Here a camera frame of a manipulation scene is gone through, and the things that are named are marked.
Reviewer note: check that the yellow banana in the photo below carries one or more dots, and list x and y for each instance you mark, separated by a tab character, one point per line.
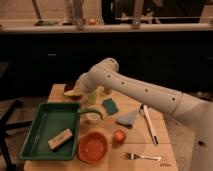
73	93

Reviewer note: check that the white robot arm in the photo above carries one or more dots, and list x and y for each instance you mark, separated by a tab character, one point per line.
195	113

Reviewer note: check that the purple bowl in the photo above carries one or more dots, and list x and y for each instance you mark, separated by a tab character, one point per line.
72	85

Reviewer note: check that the orange bowl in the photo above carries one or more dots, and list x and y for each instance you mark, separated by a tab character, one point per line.
92	148

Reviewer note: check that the small metal cup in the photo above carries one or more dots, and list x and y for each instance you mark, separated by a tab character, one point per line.
107	90

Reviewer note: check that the small green cup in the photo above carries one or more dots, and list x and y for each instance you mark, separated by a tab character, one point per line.
92	96

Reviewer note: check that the teal sponge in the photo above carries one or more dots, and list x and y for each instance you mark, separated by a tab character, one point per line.
110	106

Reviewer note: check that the blue grey cloth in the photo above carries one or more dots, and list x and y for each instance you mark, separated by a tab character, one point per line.
127	119

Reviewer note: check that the red orange tomato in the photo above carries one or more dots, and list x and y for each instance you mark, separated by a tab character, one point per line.
119	136

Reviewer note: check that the wooden table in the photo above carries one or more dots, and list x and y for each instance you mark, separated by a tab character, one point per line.
137	141

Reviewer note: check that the green plastic tray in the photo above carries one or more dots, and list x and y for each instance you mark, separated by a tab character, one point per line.
50	120

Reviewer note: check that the silver fork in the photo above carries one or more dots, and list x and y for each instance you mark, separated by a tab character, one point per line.
133	156

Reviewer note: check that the wooden block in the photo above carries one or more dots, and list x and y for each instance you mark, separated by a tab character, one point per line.
61	138

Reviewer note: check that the black office chair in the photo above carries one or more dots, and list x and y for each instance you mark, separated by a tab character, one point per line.
8	131

